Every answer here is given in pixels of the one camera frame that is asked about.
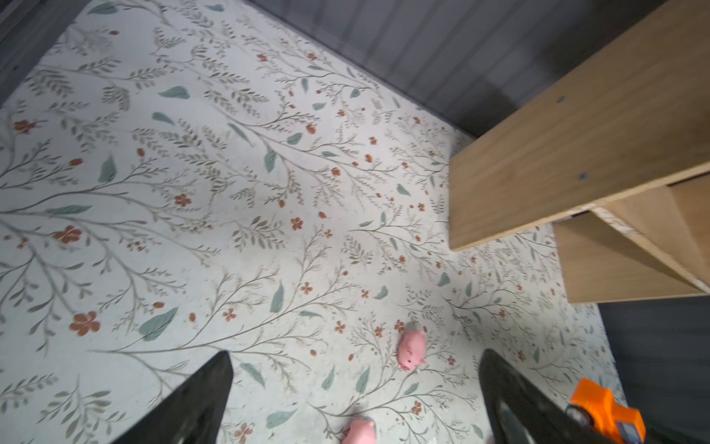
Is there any floral patterned table mat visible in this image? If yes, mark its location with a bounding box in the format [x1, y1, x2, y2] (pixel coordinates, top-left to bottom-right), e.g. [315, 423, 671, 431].
[1, 1, 623, 443]

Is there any pink toy pig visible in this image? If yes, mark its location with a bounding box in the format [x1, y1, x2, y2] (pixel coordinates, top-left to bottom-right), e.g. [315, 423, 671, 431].
[341, 418, 377, 444]
[397, 330, 427, 371]

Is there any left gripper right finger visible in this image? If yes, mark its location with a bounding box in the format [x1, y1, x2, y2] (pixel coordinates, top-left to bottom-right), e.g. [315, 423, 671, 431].
[478, 349, 610, 443]

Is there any pink toy pig upper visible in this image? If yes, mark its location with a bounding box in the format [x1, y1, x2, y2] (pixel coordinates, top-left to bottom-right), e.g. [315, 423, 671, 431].
[397, 330, 427, 371]

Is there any pink toy pig left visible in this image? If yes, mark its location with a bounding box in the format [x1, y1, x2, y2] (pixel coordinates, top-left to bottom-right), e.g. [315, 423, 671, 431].
[341, 418, 377, 444]

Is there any wooden two-tier shelf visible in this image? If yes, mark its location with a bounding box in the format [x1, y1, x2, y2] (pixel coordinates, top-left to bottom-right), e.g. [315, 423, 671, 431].
[449, 1, 709, 303]

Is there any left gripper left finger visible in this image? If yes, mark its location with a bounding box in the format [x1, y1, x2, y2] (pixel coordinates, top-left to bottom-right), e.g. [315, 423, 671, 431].
[116, 351, 234, 444]

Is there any orange toy car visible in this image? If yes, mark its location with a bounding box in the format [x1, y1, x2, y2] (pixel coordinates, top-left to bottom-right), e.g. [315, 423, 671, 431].
[565, 379, 646, 444]

